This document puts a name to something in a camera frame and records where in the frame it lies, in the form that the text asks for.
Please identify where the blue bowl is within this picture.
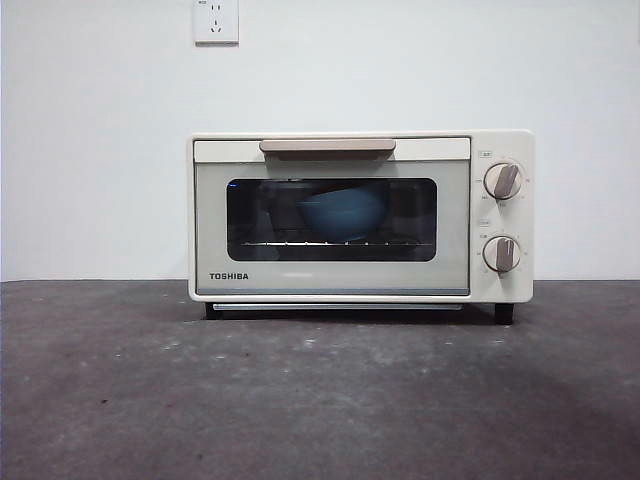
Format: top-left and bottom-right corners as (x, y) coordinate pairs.
(297, 184), (387, 244)

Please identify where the glass oven door with handle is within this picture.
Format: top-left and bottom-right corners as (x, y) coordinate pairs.
(193, 136), (472, 297)

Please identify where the beige oven knob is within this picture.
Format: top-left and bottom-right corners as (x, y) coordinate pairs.
(483, 161), (526, 202)
(482, 234), (523, 274)

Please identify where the cream Toshiba toaster oven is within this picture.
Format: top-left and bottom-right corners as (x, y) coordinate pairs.
(188, 129), (535, 326)

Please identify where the wire oven rack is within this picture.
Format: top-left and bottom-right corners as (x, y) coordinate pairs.
(243, 239), (432, 249)

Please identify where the white wall socket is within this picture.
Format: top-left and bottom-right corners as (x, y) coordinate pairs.
(194, 0), (240, 47)

